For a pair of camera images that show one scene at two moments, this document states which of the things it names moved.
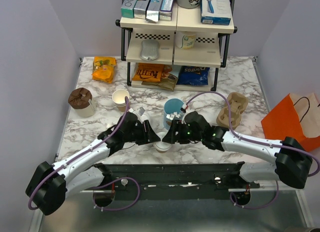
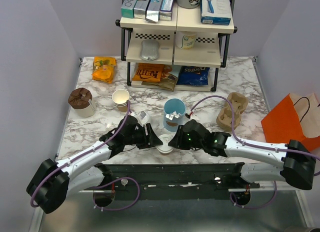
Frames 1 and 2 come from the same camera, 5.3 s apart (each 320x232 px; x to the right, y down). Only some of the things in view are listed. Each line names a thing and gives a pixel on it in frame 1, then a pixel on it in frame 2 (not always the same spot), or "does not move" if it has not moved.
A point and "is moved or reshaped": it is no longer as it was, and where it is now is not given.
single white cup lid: [162, 146] is moved or reshaped
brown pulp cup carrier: [238, 102] does not move
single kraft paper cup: [161, 151] to [165, 154]
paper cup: [118, 98] does not move
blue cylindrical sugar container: [171, 106] does not move
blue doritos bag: [197, 75] does not move
